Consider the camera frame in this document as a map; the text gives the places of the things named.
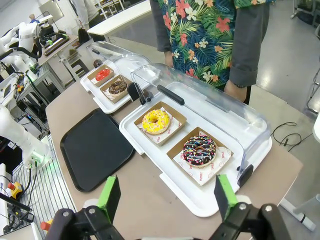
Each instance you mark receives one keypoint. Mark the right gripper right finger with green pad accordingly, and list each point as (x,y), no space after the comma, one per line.
(226,197)

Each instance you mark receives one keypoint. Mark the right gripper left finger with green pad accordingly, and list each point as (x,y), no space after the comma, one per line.
(110,197)

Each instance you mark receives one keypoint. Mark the person's right forearm, grey sleeve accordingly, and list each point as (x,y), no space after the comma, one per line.
(160,27)

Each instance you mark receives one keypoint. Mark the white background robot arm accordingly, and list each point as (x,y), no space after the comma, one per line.
(23,32)

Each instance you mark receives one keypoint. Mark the person's left forearm, grey sleeve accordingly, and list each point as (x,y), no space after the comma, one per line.
(247,45)

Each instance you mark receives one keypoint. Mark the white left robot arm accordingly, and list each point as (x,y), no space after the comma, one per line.
(17,135)

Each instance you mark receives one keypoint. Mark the printed paper under colourful donut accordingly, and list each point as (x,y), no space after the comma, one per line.
(220,162)

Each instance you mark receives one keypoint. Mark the chocolate donut, colourful sprinkles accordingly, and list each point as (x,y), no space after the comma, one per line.
(200,156)

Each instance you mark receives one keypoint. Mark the black plastic serving tray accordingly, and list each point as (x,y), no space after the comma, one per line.
(96,150)

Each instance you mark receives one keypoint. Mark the cardboard tray under colourful donut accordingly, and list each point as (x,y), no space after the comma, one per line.
(175,150)

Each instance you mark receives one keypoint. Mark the printed paper under yellow donut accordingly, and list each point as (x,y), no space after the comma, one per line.
(160,137)

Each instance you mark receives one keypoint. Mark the yellow glazed sprinkle donut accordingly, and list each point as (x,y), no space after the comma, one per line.
(156,122)

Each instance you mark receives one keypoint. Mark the cardboard tray under yellow donut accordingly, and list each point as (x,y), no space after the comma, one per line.
(178,121)

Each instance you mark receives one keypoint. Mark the cardboard tray under sparse donut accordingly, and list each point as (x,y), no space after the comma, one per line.
(117,99)

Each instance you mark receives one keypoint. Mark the chocolate donut, sparse sprinkles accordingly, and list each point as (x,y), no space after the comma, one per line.
(117,88)

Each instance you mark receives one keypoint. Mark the cardboard tray under red donut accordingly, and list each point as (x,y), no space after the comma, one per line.
(92,81)

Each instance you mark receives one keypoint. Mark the red glazed donut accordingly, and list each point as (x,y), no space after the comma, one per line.
(102,74)

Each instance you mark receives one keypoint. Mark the person's left hand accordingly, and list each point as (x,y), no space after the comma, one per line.
(235,92)

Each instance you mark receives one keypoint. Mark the person's right hand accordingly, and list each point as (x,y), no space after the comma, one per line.
(168,59)

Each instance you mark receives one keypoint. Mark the large white display base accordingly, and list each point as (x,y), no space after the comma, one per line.
(155,160)

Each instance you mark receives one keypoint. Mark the red emergency stop button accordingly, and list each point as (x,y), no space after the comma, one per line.
(46,225)

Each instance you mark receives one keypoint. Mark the white table leg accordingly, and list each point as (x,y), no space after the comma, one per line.
(300,215)

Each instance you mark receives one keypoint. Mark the large clear dome lid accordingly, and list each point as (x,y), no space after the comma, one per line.
(215,110)

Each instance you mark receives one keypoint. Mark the small white display base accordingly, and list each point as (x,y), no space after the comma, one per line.
(105,106)

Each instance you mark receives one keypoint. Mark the yellow emergency stop box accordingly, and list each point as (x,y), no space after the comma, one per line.
(15,190)

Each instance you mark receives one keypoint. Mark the small clear dome lid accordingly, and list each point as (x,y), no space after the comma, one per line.
(117,53)

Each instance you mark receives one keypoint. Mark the brown background workbench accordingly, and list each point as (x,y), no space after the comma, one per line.
(58,47)

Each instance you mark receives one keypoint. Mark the person's floral shirt torso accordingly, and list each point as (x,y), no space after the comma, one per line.
(202,32)

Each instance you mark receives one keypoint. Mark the white background table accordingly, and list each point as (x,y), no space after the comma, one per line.
(117,21)

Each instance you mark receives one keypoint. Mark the background person in white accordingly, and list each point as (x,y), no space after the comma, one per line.
(86,12)

